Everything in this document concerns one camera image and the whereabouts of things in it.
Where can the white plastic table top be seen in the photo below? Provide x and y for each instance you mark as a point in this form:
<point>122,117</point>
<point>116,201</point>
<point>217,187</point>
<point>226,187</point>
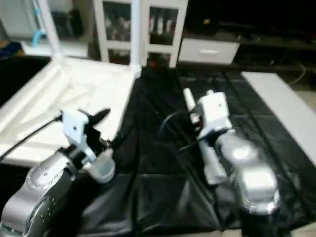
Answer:
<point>74,89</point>

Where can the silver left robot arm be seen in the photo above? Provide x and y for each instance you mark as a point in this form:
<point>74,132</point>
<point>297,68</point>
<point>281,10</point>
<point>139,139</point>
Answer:
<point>34,197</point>

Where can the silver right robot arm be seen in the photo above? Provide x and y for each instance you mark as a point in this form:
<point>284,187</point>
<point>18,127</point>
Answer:
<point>247,168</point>

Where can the black work mat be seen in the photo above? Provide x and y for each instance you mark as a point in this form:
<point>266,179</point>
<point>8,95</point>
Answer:
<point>163,187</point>

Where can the white drawer unit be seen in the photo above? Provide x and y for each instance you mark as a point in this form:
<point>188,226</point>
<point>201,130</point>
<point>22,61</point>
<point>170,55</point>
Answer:
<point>207,50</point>

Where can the white flat panel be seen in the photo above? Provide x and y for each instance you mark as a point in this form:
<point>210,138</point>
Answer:
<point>281,103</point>

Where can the white glass door cabinet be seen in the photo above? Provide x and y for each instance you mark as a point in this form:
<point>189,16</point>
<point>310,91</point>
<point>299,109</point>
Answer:
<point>118,24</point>

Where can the light blue plastic item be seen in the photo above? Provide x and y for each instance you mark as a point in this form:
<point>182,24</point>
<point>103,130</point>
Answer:
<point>37,27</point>

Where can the blue flat box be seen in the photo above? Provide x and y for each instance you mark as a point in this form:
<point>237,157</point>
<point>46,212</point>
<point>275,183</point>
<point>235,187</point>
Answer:
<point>10,50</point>

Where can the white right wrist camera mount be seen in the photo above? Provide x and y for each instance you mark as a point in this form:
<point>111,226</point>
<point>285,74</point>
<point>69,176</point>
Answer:
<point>212,113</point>

